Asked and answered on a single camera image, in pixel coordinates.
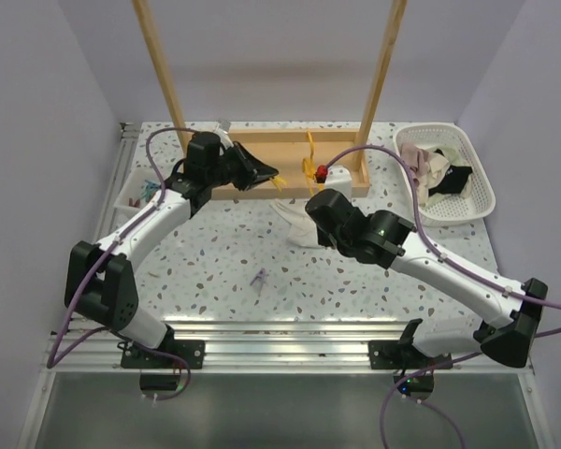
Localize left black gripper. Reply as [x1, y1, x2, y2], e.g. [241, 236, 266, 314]
[208, 141, 278, 193]

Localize yellow clothespin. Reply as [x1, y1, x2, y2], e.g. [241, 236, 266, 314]
[270, 176, 288, 192]

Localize white underwear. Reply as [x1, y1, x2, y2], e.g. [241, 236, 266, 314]
[270, 199, 320, 249]

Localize orange plastic hanger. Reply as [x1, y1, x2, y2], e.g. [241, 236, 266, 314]
[301, 129, 328, 196]

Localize purple clothespin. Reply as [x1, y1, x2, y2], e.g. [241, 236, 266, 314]
[250, 268, 267, 296]

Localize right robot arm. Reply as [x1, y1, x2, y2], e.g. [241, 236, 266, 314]
[305, 189, 548, 369]

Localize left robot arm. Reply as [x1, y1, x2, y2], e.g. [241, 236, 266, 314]
[57, 131, 279, 368]

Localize wooden hanging rack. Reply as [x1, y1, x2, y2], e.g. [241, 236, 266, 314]
[133, 1, 407, 199]

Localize clothespins in tray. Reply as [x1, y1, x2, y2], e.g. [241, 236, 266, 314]
[127, 180, 160, 209]

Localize white clothespin tray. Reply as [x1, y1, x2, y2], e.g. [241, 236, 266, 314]
[113, 167, 161, 218]

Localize clothes in basket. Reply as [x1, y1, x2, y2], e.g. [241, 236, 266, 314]
[399, 143, 474, 209]

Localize white laundry basket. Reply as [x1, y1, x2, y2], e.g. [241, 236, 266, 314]
[393, 123, 496, 227]

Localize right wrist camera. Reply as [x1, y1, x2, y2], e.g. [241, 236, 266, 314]
[314, 164, 352, 200]

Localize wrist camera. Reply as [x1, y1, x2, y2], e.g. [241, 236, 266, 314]
[314, 164, 352, 200]
[213, 120, 233, 150]

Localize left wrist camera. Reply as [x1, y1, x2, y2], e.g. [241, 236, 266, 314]
[213, 120, 233, 150]

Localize aluminium mounting rail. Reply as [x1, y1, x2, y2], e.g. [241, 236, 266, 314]
[41, 123, 534, 375]

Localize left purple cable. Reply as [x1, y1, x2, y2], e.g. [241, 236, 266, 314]
[46, 126, 202, 403]

